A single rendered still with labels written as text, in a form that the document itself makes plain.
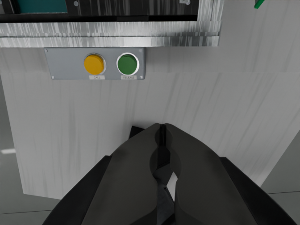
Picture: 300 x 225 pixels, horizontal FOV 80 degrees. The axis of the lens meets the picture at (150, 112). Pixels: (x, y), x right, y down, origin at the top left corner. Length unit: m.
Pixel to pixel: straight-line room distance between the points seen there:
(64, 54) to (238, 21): 0.40
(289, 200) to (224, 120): 2.11
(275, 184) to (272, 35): 1.95
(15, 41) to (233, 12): 0.48
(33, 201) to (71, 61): 2.38
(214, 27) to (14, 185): 2.48
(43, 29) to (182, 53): 0.31
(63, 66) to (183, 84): 0.30
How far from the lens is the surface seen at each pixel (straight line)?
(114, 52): 0.40
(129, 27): 0.39
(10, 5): 0.46
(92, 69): 0.41
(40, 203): 2.69
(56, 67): 0.45
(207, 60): 0.51
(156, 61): 0.49
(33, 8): 0.46
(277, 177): 2.31
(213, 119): 0.58
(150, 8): 0.37
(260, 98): 0.60
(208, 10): 0.40
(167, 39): 0.39
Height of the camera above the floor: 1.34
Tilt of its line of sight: 63 degrees down
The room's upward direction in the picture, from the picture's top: 176 degrees counter-clockwise
